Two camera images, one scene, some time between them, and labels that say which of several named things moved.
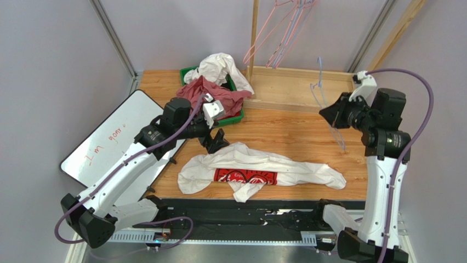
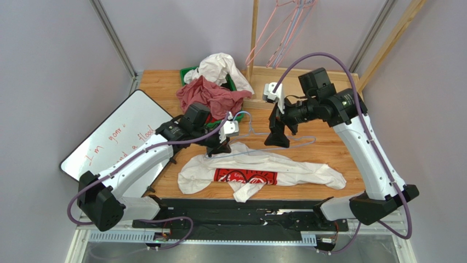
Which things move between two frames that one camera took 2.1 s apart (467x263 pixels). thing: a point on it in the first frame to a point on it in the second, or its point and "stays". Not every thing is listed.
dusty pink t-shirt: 230,100 stays
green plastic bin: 227,82 stays
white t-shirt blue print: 216,68 stays
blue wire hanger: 319,85 to 253,132
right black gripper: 339,110 to 276,121
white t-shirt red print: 246,170 stays
